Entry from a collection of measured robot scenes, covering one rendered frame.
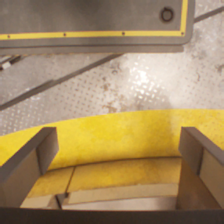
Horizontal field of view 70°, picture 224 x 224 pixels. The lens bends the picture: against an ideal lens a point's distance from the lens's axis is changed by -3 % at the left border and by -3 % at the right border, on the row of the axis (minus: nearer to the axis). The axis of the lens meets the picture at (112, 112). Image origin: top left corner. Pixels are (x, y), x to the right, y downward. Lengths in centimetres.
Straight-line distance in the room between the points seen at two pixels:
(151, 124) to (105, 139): 26
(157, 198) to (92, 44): 59
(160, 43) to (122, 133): 53
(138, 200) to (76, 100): 53
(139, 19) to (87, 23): 14
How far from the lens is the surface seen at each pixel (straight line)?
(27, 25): 55
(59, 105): 88
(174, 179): 84
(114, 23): 49
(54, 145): 16
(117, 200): 71
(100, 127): 87
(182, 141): 17
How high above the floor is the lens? 80
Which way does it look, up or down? 73 degrees down
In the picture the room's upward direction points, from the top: 176 degrees counter-clockwise
